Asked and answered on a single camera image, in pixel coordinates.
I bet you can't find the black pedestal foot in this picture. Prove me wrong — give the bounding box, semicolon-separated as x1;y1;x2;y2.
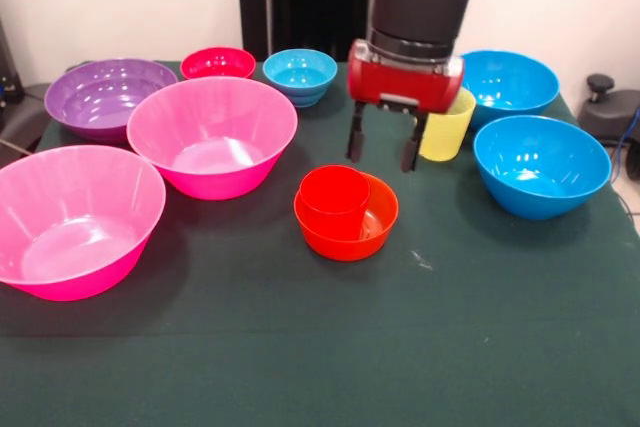
0;82;51;153
579;73;640;148

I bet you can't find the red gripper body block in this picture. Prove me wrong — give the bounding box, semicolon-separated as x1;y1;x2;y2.
346;39;466;115

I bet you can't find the yellow cup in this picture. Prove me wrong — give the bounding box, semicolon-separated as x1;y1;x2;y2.
418;86;477;163

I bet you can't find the blue cable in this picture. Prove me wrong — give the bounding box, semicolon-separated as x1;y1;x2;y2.
607;106;640;183

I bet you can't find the small crimson bowl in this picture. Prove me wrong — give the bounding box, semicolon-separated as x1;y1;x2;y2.
179;46;257;81

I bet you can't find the orange bowl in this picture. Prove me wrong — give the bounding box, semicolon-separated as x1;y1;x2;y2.
293;171;400;263

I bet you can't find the stack of small blue bowls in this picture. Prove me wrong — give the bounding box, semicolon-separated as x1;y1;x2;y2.
261;48;339;109

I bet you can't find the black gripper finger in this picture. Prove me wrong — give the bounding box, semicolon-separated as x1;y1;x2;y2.
399;110;429;173
346;99;368;164

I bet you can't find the purple bowl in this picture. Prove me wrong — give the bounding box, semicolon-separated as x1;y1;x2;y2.
43;57;180;144

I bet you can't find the red cup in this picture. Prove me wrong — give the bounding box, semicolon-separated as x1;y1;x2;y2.
298;164;373;241

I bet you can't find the dark green table cloth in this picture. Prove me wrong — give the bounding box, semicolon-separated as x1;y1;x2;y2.
0;60;640;427

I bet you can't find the large blue bowl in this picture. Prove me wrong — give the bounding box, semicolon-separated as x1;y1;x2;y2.
472;114;613;221
458;49;560;131

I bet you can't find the large pink bowl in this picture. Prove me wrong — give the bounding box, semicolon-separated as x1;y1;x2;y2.
125;76;299;202
0;144;168;303

